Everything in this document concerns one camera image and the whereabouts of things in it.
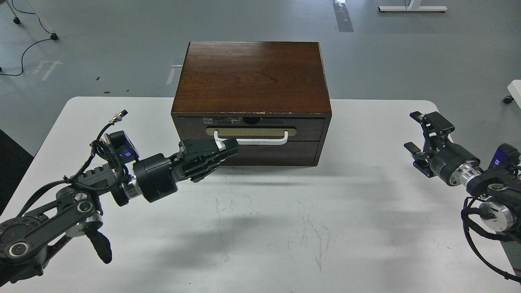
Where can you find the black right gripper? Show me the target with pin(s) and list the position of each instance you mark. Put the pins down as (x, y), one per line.
(453, 164)

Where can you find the wooden drawer with white handle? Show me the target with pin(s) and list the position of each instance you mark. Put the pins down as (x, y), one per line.
(294, 129)

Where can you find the dark wooden cabinet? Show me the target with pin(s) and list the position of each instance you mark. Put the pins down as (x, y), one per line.
(254, 80)

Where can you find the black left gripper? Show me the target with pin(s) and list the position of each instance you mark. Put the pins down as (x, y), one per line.
(197, 159)

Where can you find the white table base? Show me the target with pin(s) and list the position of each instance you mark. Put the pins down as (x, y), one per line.
(413, 6)

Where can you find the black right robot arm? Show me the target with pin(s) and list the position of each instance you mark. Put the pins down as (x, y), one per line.
(493, 206)

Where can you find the white furniture edge with caster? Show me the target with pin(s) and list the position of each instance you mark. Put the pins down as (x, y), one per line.
(514, 89)

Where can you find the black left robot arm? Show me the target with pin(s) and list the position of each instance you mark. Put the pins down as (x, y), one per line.
(62, 210)

